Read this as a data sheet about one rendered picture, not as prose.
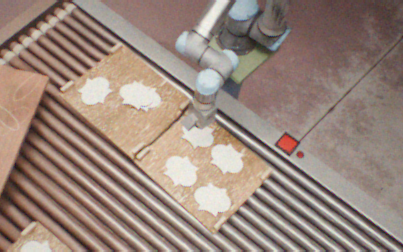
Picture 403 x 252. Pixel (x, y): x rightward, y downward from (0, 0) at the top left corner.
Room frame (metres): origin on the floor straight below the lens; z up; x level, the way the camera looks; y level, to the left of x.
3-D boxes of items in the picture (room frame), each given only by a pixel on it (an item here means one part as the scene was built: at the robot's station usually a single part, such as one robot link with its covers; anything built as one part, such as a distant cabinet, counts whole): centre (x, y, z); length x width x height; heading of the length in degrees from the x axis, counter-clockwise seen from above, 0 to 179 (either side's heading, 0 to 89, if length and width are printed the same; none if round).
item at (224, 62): (1.10, -0.01, 1.29); 0.11 x 0.11 x 0.08; 66
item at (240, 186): (0.87, -0.03, 0.93); 0.41 x 0.35 x 0.02; 58
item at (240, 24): (1.52, -0.07, 1.07); 0.13 x 0.12 x 0.14; 66
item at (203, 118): (0.98, 0.03, 1.13); 0.12 x 0.09 x 0.16; 139
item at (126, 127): (1.10, 0.32, 0.93); 0.41 x 0.35 x 0.02; 59
